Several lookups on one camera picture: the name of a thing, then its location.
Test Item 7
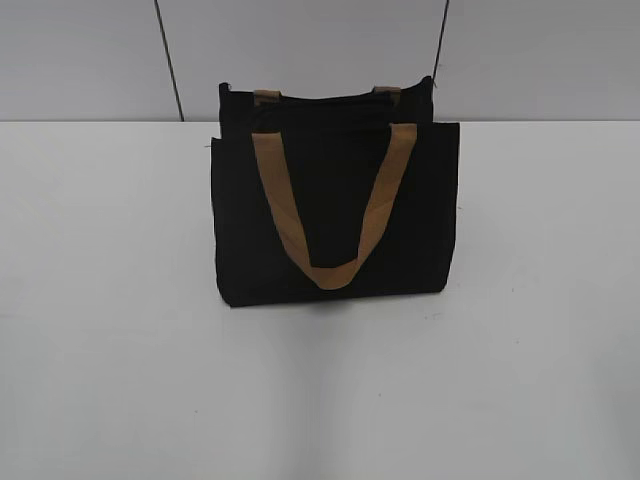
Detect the black tote bag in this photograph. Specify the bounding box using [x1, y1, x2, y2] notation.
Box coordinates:
[211, 77, 460, 307]

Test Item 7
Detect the tan front bag handle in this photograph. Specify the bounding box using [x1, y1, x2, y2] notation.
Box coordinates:
[251, 123, 418, 290]

